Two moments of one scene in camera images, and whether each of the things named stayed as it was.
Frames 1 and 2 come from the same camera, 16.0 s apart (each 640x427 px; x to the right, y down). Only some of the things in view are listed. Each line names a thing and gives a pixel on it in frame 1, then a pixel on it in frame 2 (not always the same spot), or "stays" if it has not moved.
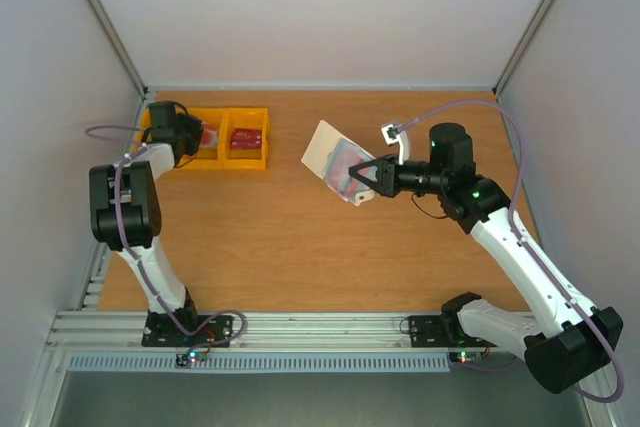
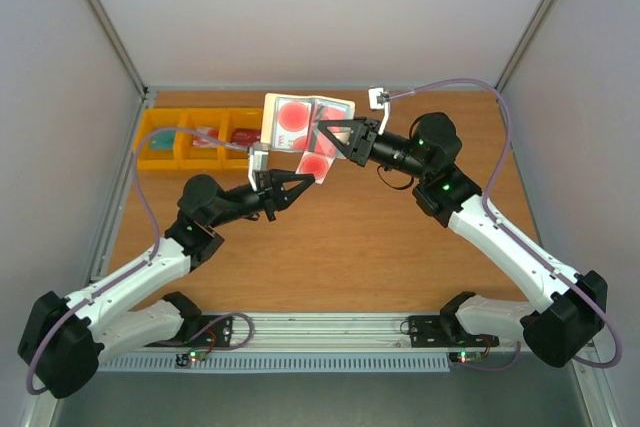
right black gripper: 388,177 to 364,142
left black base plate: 187,330 stays
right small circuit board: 465,357 stays
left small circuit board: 191,357 stays
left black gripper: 198,126 to 273,193
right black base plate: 433,331 stays
